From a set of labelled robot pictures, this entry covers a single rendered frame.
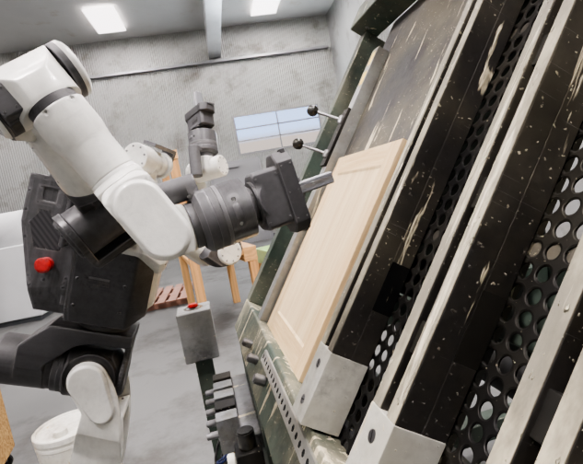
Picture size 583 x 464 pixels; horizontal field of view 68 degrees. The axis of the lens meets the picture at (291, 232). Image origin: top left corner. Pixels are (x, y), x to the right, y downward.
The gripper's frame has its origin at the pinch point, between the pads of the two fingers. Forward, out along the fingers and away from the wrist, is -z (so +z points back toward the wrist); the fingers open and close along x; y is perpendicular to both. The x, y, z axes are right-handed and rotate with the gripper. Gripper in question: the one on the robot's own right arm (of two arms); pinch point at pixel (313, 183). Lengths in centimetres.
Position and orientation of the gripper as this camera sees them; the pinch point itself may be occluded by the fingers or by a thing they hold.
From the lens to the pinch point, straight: 65.7
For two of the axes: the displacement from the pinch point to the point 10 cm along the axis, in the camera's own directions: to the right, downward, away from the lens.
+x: -3.2, -9.4, -1.3
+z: -8.9, 3.4, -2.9
